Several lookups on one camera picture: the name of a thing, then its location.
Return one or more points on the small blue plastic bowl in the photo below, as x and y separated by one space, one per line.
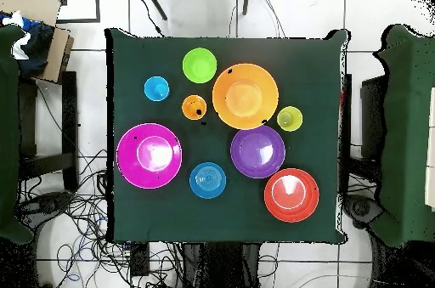
207 180

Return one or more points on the purple plastic bowl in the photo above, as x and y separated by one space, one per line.
257 152

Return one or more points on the orange plastic cup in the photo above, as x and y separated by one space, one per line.
194 107

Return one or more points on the large orange plastic bowl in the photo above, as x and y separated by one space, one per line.
245 96

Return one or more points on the large pink plastic bowl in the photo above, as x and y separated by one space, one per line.
149 155

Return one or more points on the pale yellow-green plastic cup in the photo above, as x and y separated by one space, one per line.
289 118

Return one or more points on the small green plastic bowl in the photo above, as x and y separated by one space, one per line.
199 65

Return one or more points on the blue plastic cup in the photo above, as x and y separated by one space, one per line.
156 88

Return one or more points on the red plastic bowl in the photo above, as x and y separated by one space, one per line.
291 195

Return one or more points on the dark green table cloth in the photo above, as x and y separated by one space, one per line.
306 80

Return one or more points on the black power strip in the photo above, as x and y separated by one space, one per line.
140 260

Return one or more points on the black wooden stool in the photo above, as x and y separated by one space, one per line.
69 114

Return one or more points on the green cloth covered table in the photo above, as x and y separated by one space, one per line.
407 131
8 131

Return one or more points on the blue and white clothes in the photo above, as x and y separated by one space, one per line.
34 50

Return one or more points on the brown cardboard box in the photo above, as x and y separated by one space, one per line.
34 6

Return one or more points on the black metal frame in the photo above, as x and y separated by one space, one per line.
97 2

